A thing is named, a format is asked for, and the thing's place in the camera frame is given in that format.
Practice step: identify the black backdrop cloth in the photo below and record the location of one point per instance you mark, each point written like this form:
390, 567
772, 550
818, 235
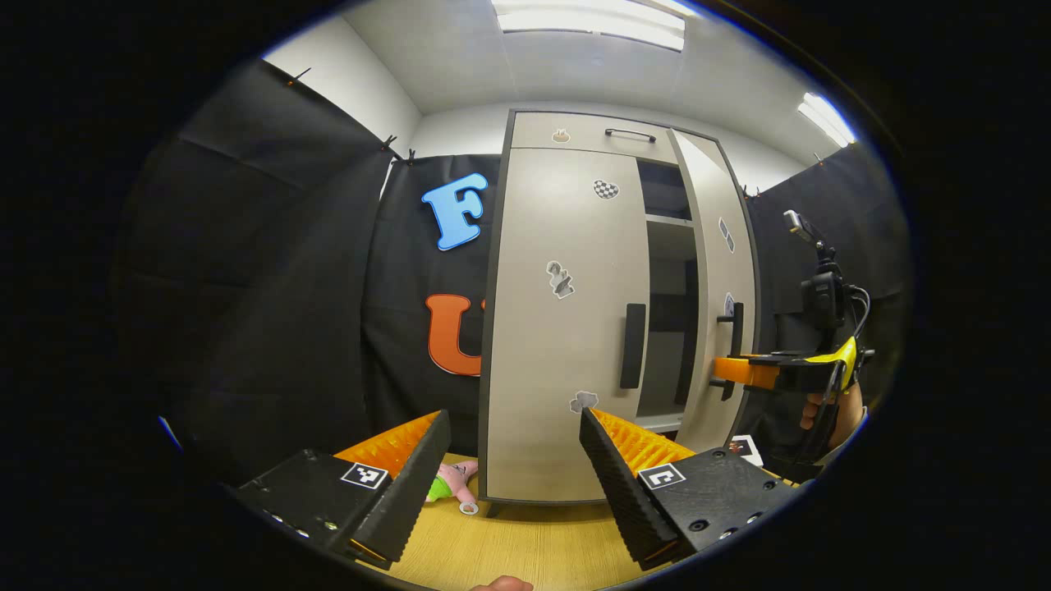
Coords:
263, 287

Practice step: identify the small ceiling light panel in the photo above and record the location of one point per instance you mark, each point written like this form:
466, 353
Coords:
825, 119

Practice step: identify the beige cabinet shelf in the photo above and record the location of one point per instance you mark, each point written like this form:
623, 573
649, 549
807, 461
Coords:
667, 220
657, 422

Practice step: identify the beige cabinet drawer front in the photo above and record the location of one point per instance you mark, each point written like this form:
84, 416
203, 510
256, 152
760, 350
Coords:
534, 131

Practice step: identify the white picture card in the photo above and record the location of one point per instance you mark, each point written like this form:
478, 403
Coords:
747, 450

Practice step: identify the beige shoe cabinet door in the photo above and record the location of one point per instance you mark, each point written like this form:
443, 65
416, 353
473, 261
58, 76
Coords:
714, 279

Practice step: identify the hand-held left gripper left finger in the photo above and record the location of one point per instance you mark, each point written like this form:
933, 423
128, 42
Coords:
410, 501

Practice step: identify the pink green plush toy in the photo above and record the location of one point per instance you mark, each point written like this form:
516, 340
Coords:
447, 484

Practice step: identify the beige double-door shoe cabinet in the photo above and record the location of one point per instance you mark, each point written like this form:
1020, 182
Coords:
667, 271

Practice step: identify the large ceiling light panel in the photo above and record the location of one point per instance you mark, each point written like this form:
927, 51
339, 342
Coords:
591, 25

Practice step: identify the checkered-sticker beige cabinet door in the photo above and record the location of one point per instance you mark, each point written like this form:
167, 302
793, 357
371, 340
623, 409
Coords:
566, 353

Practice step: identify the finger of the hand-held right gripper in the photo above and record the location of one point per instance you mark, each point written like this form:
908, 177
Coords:
743, 371

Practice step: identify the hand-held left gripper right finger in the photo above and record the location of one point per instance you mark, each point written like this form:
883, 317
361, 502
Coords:
624, 501

